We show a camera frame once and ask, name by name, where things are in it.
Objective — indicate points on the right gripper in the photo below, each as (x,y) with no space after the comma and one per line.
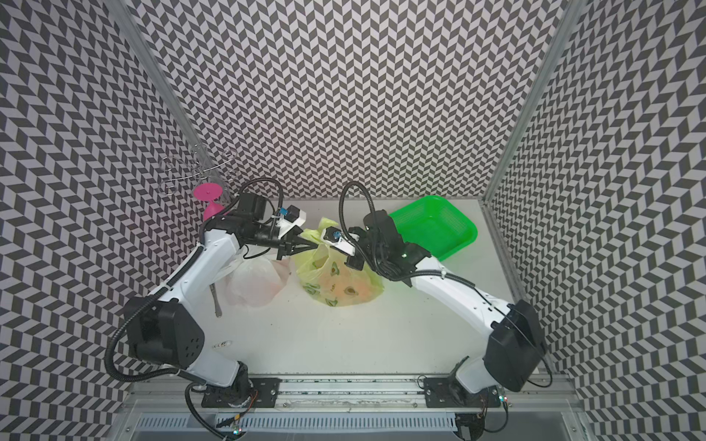
(355,263)

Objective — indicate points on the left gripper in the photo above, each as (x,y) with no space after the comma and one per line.
(290,243)

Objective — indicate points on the yellow green plastic bag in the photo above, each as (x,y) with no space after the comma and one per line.
(324,276)

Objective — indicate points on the white plastic bag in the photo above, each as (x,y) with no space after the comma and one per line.
(255,282)

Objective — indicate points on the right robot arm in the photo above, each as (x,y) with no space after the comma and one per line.
(512,337)

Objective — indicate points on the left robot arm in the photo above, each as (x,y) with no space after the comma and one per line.
(178,327)

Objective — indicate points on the green plastic basket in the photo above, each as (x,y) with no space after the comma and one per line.
(435,224)

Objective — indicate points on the pink plastic cup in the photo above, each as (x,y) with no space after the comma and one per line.
(212,210)

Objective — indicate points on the metal knife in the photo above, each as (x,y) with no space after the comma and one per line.
(217,306)

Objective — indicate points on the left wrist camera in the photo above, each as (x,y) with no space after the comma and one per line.
(288,219)

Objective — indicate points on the wire rack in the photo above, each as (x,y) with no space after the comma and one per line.
(189,165)

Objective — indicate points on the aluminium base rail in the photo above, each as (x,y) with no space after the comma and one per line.
(374,407)

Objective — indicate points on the aluminium corner post right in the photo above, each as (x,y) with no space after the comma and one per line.
(555,50)

